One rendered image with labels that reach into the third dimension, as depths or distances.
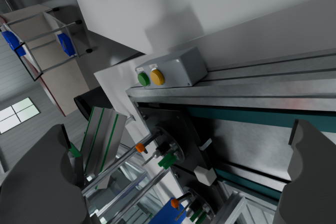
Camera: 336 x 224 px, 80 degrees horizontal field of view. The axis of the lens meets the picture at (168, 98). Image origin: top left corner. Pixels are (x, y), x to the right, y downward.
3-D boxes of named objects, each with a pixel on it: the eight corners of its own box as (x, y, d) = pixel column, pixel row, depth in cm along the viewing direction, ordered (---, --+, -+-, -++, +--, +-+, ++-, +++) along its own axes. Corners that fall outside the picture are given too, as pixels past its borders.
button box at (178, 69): (149, 59, 61) (133, 68, 58) (197, 45, 44) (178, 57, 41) (159, 80, 63) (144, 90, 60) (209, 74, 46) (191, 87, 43)
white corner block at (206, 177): (201, 160, 61) (192, 170, 59) (212, 165, 57) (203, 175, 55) (206, 172, 62) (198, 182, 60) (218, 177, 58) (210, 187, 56)
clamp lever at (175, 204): (188, 190, 69) (170, 200, 65) (192, 192, 67) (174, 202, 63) (189, 200, 69) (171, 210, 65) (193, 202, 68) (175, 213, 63)
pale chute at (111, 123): (112, 109, 86) (102, 107, 83) (127, 116, 76) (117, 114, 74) (93, 173, 85) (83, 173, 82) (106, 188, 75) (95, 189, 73)
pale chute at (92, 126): (101, 107, 99) (93, 105, 96) (113, 113, 89) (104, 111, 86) (85, 163, 98) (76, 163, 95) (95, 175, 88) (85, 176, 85)
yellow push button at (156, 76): (153, 68, 52) (147, 72, 51) (161, 66, 49) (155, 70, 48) (159, 82, 53) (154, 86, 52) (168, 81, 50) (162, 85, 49)
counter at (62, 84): (81, 89, 581) (53, 104, 541) (37, 0, 429) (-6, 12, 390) (94, 99, 535) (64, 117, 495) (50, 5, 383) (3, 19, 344)
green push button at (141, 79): (140, 71, 58) (135, 74, 57) (147, 70, 54) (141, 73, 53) (146, 83, 59) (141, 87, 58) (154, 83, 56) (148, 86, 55)
